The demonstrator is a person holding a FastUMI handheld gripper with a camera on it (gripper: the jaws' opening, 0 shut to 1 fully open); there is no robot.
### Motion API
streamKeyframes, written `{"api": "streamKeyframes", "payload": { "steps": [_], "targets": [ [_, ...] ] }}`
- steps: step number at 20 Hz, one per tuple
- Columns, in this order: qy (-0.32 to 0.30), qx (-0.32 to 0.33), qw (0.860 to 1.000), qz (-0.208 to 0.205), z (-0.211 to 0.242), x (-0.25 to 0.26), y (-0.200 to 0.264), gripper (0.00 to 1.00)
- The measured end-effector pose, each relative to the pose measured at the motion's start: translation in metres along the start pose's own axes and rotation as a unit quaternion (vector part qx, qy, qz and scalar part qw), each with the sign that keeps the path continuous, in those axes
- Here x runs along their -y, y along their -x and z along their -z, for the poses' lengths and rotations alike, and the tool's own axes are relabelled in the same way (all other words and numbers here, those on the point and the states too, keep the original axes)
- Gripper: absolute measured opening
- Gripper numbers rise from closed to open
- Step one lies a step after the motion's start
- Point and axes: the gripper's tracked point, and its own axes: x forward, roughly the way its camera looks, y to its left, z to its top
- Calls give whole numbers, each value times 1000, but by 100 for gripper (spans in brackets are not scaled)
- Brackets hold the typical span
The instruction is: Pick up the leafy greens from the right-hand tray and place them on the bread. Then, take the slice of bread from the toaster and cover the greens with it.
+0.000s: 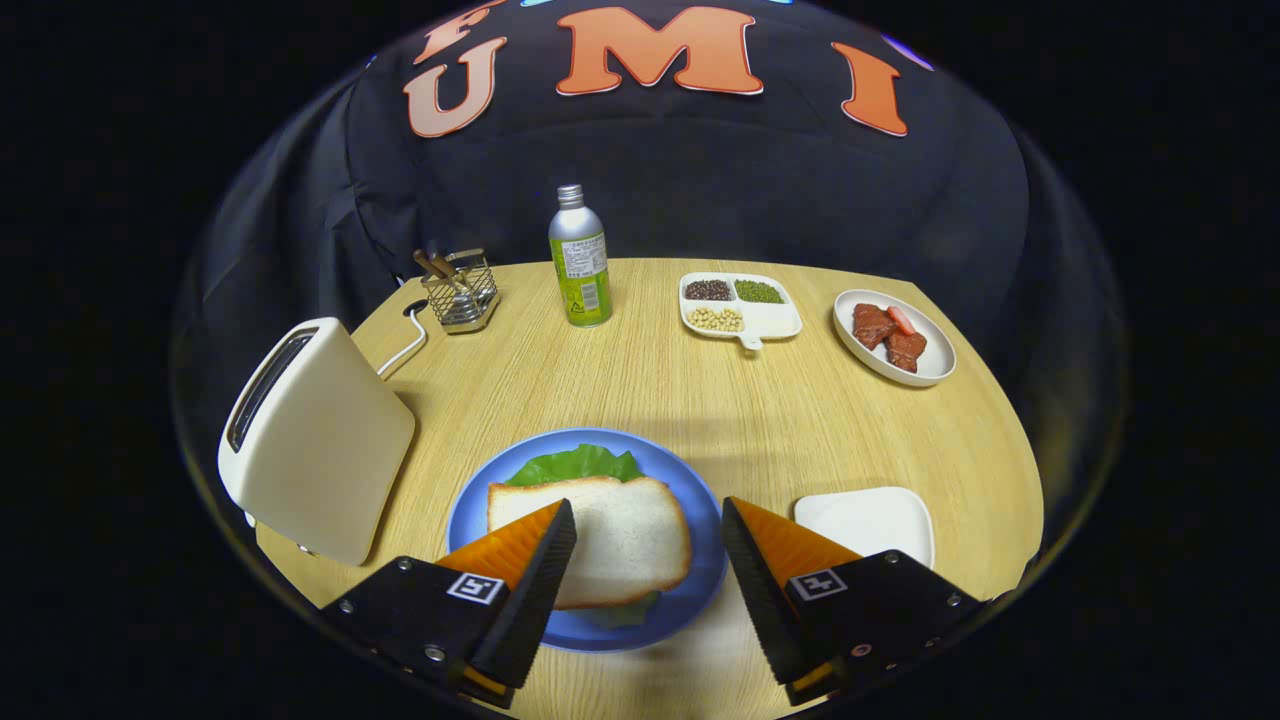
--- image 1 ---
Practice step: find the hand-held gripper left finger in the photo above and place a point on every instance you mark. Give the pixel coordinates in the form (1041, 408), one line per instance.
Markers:
(535, 600)

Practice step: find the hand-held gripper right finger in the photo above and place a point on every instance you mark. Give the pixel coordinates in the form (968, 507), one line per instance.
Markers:
(765, 590)

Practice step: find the toasted bread slice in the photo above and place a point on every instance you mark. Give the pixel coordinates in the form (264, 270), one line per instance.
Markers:
(630, 540)

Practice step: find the green lettuce leaf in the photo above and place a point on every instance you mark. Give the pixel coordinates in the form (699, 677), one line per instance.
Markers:
(575, 465)

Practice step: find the white square plate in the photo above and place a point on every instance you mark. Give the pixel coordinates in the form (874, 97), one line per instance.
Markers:
(860, 520)

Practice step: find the blue round plate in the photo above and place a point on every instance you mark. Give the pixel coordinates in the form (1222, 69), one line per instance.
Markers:
(690, 480)

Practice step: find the white toaster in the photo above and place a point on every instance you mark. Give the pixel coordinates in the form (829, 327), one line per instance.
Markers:
(320, 460)

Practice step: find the white divided dish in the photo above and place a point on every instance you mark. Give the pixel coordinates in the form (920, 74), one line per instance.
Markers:
(775, 320)

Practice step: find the pile of soybeans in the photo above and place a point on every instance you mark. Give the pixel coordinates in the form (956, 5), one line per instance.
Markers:
(716, 319)

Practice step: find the brown meat piece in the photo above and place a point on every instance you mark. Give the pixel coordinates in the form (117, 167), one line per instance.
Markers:
(872, 325)
(905, 352)

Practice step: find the white oval plate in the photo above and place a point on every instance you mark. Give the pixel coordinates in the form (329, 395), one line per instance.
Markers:
(932, 365)

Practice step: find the pile of green beans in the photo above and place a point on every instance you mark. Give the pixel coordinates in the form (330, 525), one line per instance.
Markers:
(759, 291)

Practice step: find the red tomato slice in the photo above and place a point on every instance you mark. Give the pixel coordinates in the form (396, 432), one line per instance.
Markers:
(902, 320)

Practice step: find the pile of red beans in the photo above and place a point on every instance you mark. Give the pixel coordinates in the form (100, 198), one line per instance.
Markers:
(708, 290)

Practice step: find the silver bottle with green label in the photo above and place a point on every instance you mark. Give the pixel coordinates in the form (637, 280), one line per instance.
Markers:
(580, 260)

